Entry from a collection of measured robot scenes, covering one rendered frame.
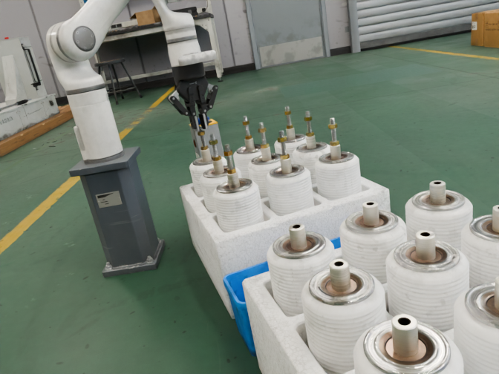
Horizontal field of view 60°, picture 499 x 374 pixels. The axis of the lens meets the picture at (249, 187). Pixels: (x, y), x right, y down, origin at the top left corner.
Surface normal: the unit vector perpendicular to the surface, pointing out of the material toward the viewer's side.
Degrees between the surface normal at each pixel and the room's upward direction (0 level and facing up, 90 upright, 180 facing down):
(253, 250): 90
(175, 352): 0
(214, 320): 0
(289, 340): 0
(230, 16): 90
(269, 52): 90
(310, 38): 90
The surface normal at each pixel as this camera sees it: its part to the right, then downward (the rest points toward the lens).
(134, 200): 0.68, 0.08
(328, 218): 0.32, 0.28
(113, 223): 0.02, 0.34
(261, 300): -0.17, -0.92
